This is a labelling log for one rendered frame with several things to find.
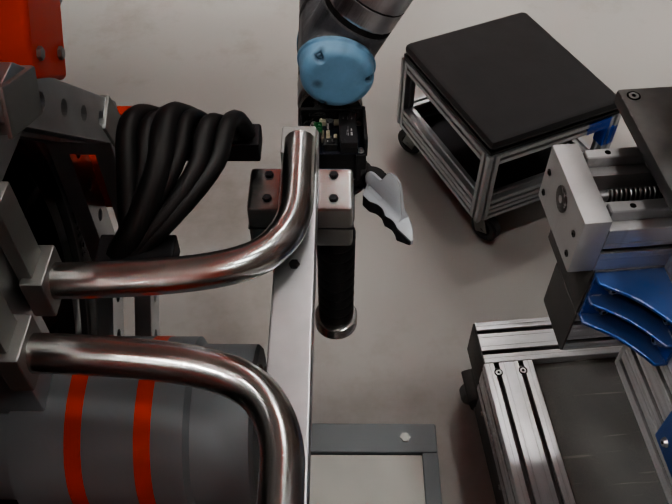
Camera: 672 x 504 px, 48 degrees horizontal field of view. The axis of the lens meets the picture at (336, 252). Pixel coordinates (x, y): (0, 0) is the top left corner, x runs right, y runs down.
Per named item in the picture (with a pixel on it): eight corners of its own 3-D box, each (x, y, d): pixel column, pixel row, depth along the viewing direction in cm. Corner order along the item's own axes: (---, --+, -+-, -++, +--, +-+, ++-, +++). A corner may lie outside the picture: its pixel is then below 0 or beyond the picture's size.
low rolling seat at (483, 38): (392, 145, 209) (400, 39, 183) (503, 109, 219) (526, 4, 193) (473, 253, 184) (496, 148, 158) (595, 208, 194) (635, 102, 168)
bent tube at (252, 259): (87, 148, 64) (51, 40, 56) (317, 149, 64) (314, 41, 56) (32, 320, 53) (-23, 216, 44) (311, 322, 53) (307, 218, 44)
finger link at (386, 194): (413, 212, 72) (352, 159, 77) (408, 252, 77) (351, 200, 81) (437, 197, 73) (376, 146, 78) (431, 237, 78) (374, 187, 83)
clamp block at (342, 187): (254, 205, 70) (249, 163, 66) (352, 206, 70) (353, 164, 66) (250, 247, 67) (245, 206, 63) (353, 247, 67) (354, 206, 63)
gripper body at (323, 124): (294, 145, 76) (295, 71, 83) (298, 205, 82) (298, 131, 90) (371, 143, 76) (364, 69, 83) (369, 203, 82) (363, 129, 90)
